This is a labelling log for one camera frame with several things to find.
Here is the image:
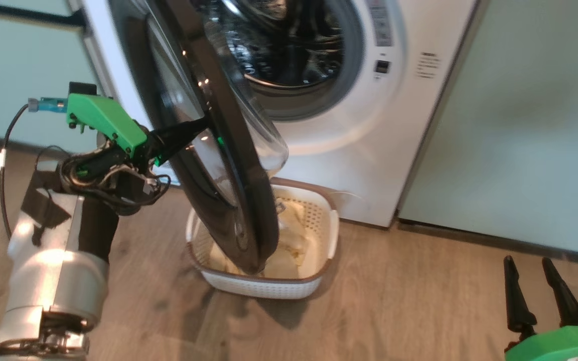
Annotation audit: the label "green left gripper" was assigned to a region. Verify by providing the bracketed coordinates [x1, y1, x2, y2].
[66, 94, 211, 168]

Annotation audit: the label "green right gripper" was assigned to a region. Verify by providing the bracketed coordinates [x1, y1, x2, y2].
[503, 255, 578, 361]

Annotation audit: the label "black round washing machine door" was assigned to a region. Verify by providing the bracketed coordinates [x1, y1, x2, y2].
[108, 0, 290, 275]

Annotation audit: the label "cream perforated laundry basket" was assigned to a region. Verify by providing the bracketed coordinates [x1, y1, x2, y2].
[185, 177, 341, 300]

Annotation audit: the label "white front-load washing machine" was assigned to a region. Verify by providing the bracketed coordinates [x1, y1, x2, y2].
[80, 0, 479, 230]

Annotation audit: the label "pale teal cabinet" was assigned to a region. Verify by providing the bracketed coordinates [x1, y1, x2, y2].
[0, 0, 105, 153]
[398, 0, 578, 257]

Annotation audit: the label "grey washer info sticker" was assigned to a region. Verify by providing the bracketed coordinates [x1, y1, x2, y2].
[366, 0, 394, 47]

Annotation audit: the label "thin left gripper wires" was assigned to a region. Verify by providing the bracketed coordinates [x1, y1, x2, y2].
[38, 145, 172, 207]

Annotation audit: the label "thick black camera cable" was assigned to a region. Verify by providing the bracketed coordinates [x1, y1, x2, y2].
[0, 103, 32, 241]

